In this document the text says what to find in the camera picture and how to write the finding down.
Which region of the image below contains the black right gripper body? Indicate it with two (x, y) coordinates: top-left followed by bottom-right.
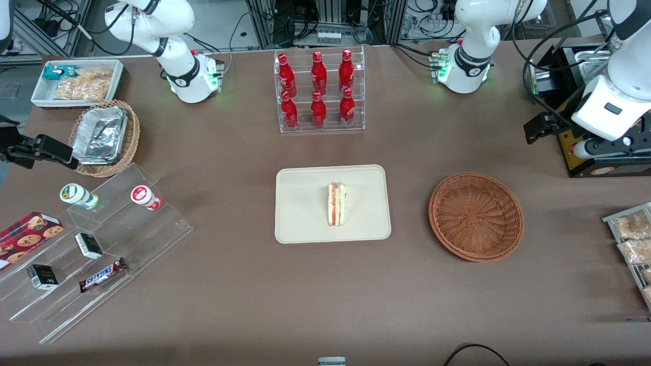
(0, 115), (40, 168)

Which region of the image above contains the triangular sandwich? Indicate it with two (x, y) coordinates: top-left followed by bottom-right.
(327, 181), (347, 227)

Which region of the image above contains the aluminium foil tray stack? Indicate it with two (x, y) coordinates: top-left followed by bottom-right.
(72, 106), (129, 165)

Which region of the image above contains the small tan wicker basket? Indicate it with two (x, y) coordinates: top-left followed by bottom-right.
(69, 100), (141, 178)

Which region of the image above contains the large brown wicker basket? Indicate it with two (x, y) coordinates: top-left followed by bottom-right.
(428, 173), (524, 263)

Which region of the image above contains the beige rectangular tray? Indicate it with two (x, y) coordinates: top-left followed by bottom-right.
(275, 164), (392, 245)

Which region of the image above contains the green lid yogurt cup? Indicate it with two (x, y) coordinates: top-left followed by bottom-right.
(60, 183), (100, 210)

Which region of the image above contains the white rectangular bin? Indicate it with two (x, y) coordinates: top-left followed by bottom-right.
(31, 59), (124, 109)

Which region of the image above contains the steel food pan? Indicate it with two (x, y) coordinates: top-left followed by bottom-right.
(577, 48), (613, 88)

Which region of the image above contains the black hot food display case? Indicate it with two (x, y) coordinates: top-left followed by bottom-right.
(529, 43), (651, 178)

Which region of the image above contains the clear bag of crackers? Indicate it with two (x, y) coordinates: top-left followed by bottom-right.
(75, 68), (113, 83)
(53, 77), (111, 101)

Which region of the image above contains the teal snack packet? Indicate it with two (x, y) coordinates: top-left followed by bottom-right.
(42, 65), (80, 81)

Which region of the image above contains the red lid yogurt cup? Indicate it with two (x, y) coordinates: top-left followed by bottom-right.
(130, 185), (163, 211)

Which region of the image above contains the small black box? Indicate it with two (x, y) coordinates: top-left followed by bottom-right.
(75, 232), (104, 260)
(26, 264), (59, 290)

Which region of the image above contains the red chocolate cookie box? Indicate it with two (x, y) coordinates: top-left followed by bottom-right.
(0, 211), (65, 270)

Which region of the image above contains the clear acrylic stepped display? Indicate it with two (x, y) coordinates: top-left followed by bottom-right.
(0, 163), (194, 345)

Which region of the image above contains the grey snack rack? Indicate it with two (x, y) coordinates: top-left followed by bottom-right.
(603, 202), (651, 311)

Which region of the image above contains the snickers chocolate bar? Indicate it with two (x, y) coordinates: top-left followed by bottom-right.
(79, 257), (128, 293)

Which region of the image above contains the red cola bottle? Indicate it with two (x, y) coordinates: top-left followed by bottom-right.
(311, 51), (328, 96)
(339, 87), (356, 127)
(339, 49), (355, 95)
(311, 90), (327, 129)
(281, 90), (299, 129)
(278, 53), (298, 98)

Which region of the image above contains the clear acrylic bottle rack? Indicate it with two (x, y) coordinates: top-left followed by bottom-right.
(274, 46), (366, 134)

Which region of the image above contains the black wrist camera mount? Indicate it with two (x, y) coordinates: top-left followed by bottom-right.
(572, 129), (651, 160)

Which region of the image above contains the black table edge cable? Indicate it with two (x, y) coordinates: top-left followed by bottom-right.
(442, 344), (512, 366)

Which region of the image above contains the aluminium equipment frame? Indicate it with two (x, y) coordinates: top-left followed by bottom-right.
(244, 0), (408, 49)

